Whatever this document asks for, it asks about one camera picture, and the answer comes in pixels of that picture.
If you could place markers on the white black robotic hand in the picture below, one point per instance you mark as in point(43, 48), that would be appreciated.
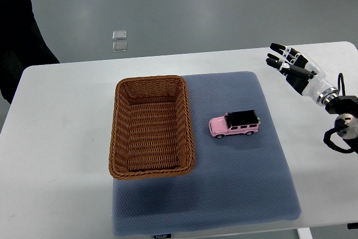
point(302, 74)

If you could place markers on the pink toy car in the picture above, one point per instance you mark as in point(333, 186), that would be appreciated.
point(235, 123)

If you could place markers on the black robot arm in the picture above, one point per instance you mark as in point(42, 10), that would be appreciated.
point(345, 125)

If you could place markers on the brown wicker basket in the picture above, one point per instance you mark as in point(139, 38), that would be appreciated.
point(151, 129)

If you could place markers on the blue-grey textured mat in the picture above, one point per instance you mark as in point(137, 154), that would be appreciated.
point(236, 180)

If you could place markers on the white table leg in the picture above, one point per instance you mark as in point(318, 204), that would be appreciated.
point(304, 233)

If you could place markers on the dark figure at left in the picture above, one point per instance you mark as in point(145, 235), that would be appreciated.
point(22, 44)

